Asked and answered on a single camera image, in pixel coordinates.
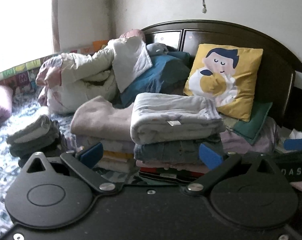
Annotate white crumpled cloth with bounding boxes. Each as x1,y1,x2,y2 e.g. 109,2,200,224
282,126,302,145

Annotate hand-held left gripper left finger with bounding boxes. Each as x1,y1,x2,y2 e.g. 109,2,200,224
18,142,124,196

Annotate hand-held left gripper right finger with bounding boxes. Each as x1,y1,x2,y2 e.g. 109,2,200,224
182,144,289,196

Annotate folded blue denim jeans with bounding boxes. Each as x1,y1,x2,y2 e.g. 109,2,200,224
133,134,225,162

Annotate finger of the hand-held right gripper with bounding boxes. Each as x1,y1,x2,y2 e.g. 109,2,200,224
283,138,302,151

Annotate pink folded fleece blanket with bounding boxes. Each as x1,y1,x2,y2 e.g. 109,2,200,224
70,96,141,141

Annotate dark grey folded garment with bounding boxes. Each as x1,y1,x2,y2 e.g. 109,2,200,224
9,120,62,167

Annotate colourful alphabet bed bumper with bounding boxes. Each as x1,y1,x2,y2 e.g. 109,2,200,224
0,40,109,97

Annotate yellow folded garment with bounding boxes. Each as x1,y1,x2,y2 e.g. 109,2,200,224
103,150,135,162

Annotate yellow printed figure pillow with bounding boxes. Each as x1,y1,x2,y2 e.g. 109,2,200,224
183,43,264,122

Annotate window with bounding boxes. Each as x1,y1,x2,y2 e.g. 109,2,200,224
0,0,57,77

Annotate blue white patterned bedsheet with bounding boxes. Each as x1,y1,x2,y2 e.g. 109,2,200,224
0,90,77,238

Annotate lavender folded cloth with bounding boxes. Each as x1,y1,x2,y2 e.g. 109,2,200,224
76,135,135,154

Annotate white wall socket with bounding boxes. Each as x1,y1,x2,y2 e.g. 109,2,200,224
294,71,302,90

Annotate green cushion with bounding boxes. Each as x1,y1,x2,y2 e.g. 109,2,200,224
230,102,273,145

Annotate lavender bed cover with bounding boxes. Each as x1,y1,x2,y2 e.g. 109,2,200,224
220,116,279,157

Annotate dark wooden headboard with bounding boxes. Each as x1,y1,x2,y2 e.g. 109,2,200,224
140,19,302,133

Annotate red black striped folded garment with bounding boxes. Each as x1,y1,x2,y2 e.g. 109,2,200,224
138,166,205,184

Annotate blue pillow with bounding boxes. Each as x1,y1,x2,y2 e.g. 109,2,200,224
119,51,191,108

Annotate cream folded garment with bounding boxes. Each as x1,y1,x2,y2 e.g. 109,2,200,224
97,159,136,174

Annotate white folded blanket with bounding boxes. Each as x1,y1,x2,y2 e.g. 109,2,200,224
130,92,226,145

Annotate grey plush toy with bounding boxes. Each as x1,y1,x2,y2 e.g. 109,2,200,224
146,42,169,56

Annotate white quilted comforter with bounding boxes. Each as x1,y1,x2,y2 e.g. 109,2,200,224
36,29,154,115

